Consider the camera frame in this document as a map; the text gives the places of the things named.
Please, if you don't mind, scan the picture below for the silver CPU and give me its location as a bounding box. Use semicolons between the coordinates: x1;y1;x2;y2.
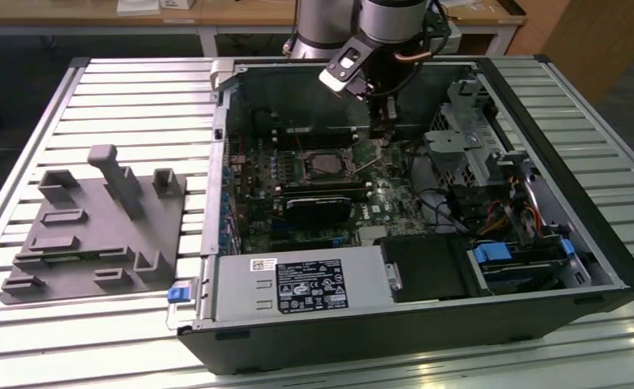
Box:
309;155;345;174

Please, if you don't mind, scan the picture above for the CPU socket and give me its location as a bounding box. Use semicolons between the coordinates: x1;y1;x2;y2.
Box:
299;148;363;182

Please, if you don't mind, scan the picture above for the black plastic bay cover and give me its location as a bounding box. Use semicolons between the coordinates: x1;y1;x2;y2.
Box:
373;233;494;305

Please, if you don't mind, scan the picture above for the grey metal drive cage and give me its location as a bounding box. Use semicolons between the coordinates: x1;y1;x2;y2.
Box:
421;79;538;190

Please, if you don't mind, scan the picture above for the green motherboard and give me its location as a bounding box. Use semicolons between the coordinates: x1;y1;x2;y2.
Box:
223;125;431;257

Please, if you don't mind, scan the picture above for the black graphics card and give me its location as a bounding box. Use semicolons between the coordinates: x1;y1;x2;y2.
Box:
281;195;355;232

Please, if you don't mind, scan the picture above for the wooden cabinet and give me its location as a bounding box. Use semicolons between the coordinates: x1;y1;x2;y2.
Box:
503;0;634;105

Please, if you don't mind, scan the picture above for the small silver heatsink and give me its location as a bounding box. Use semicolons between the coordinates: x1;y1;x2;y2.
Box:
359;225;387;245

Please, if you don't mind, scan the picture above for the hard disk in blue carrier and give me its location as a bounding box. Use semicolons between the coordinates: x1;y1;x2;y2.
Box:
465;238;586;293

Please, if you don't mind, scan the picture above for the silver power supply unit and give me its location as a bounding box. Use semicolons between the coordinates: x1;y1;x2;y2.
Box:
200;245;404;325

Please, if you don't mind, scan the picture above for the wooden desk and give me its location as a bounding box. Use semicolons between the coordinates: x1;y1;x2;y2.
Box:
0;0;528;58

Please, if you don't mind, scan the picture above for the black PC case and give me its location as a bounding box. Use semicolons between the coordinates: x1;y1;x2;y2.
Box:
175;55;634;376

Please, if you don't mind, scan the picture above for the blue case latch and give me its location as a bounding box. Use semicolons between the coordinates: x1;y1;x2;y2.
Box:
167;285;195;305

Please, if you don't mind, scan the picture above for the grey parts rack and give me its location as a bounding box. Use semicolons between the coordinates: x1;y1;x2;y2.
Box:
0;143;189;306

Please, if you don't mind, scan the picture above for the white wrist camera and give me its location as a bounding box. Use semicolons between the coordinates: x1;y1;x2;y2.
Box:
317;44;376;97

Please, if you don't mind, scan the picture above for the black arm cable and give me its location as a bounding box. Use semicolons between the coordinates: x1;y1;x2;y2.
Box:
419;0;451;64

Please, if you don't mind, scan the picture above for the silver case latch handle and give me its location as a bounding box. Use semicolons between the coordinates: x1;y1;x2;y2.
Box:
208;59;241;91

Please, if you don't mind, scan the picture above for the black cable bundle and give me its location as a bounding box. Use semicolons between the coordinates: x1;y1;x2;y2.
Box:
411;186;485;236

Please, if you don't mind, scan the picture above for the orange yellow wire bundle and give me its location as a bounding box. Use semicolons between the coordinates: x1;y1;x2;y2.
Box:
483;198;546;238

